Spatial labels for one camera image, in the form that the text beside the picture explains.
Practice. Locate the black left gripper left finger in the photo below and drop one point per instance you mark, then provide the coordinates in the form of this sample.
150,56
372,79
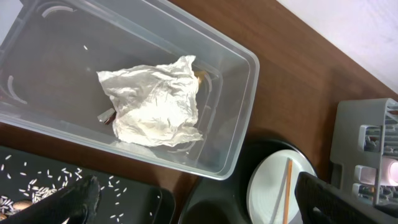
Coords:
77,203

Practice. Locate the black round tray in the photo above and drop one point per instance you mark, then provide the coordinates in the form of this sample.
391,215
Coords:
224,201

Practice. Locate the black rectangular tray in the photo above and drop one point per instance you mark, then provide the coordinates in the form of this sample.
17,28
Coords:
136,199

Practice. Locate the grey dishwasher rack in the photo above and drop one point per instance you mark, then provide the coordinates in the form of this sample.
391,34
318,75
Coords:
365,131

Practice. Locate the grey round plate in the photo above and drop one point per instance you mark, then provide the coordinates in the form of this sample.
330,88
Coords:
266,192

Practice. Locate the clear plastic waste bin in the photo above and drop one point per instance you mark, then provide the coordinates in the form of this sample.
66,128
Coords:
51,52

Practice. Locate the white paper napkin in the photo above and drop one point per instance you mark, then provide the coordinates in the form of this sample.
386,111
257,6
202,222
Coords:
154,105

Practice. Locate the food scraps and rice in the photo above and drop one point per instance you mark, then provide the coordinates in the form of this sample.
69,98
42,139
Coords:
34,193

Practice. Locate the pink cup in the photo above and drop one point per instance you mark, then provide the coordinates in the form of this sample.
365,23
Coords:
389,172

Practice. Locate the wooden chopstick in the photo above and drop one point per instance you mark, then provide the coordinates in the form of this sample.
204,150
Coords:
287,191

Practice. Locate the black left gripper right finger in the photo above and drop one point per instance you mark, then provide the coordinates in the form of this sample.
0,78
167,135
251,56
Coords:
320,202

